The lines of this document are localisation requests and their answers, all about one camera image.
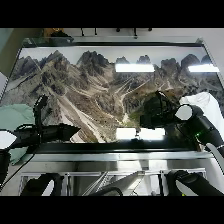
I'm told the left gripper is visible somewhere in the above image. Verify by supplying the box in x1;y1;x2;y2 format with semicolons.
39;123;70;143

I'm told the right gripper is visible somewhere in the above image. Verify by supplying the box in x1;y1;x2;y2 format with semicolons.
139;95;180;131

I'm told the pale green garment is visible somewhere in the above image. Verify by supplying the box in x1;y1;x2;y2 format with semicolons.
0;103;36;165

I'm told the white garment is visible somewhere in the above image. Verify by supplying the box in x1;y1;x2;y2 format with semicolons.
179;91;224;135

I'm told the silver frame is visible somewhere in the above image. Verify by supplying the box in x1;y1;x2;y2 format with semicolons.
0;151;224;197

